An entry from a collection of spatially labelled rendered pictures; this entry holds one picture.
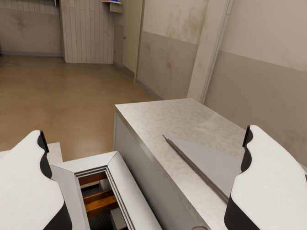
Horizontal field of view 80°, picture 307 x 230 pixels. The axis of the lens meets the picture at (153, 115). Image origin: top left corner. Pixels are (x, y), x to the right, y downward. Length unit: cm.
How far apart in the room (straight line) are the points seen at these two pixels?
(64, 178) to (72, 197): 11
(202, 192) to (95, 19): 632
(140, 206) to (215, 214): 33
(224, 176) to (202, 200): 13
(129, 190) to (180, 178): 28
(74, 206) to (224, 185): 56
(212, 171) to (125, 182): 40
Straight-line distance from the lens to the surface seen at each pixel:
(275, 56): 236
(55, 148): 130
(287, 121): 230
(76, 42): 661
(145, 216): 81
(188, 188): 66
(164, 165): 71
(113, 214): 102
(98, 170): 99
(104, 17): 672
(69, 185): 92
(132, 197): 86
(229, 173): 74
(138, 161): 92
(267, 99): 237
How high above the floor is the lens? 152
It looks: 27 degrees down
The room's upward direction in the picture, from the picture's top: 9 degrees clockwise
